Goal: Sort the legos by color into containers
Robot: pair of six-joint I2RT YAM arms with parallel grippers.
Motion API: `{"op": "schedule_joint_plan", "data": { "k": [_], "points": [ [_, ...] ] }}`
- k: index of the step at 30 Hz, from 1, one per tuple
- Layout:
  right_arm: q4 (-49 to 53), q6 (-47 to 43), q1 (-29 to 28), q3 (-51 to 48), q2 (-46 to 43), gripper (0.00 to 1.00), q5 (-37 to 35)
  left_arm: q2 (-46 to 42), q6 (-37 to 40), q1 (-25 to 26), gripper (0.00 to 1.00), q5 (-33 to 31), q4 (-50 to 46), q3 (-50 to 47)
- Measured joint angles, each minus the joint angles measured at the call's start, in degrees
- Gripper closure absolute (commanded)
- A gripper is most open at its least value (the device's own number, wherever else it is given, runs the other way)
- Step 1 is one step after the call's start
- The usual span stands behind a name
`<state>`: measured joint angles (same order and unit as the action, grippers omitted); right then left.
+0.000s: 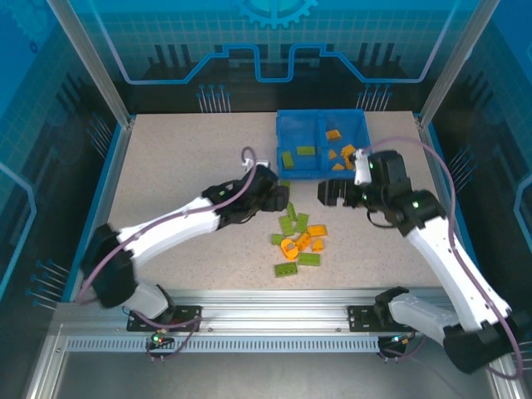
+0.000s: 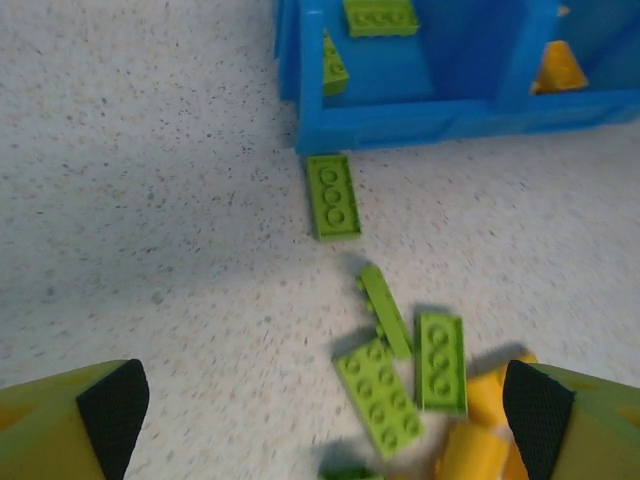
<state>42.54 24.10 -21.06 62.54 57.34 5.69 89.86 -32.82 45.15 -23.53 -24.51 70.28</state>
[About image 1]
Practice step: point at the small connector board with LED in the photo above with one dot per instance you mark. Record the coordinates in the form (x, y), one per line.
(158, 339)
(399, 341)

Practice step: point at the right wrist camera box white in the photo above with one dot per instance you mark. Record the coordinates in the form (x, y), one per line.
(361, 168)

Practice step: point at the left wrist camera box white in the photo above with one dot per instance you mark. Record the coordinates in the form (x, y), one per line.
(259, 163)

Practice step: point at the aluminium mounting rail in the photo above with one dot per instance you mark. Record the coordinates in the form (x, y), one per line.
(270, 311)

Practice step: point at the small green lego brick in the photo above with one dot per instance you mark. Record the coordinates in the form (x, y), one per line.
(277, 239)

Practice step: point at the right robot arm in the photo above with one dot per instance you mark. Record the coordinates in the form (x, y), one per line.
(440, 257)

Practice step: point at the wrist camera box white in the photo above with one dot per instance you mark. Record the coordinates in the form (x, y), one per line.
(361, 168)
(259, 163)

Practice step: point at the aluminium table side rail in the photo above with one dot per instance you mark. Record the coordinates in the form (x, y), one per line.
(118, 166)
(432, 141)

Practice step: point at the orange round lego piece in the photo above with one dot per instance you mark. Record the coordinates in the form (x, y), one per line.
(289, 248)

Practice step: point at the green lego plate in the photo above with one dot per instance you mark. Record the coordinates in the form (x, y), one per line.
(305, 150)

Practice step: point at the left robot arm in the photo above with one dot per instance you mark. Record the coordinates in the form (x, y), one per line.
(166, 226)

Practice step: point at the blue two-compartment plastic bin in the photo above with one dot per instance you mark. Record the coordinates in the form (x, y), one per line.
(299, 129)

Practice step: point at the aluminium frame post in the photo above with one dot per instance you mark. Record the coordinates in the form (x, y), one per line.
(453, 70)
(95, 70)

